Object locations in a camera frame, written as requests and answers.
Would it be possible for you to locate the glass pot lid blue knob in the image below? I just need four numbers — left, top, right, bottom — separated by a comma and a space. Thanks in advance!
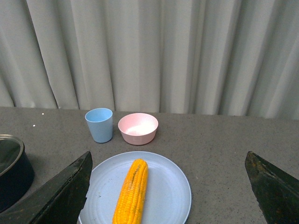
0, 134, 24, 175

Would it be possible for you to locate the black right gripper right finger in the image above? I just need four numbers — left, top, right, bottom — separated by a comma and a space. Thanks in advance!
245, 151, 299, 224

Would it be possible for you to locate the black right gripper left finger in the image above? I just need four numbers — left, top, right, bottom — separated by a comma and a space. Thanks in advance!
0, 151, 93, 224

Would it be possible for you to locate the pink bowl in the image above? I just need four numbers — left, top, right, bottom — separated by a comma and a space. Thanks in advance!
118, 113, 159, 146

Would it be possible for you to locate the yellow corn cob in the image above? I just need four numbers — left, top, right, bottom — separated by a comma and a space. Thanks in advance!
112, 159, 149, 224

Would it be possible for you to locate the light blue cup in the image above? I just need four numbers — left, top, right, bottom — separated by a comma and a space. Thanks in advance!
85, 108, 113, 143

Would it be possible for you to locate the light blue plate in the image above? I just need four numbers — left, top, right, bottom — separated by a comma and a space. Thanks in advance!
79, 151, 192, 224

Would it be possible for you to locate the grey white curtain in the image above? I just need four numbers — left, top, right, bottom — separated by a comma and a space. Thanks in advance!
0, 0, 299, 119

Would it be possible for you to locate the dark blue pot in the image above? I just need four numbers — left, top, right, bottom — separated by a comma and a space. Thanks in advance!
0, 133, 36, 213

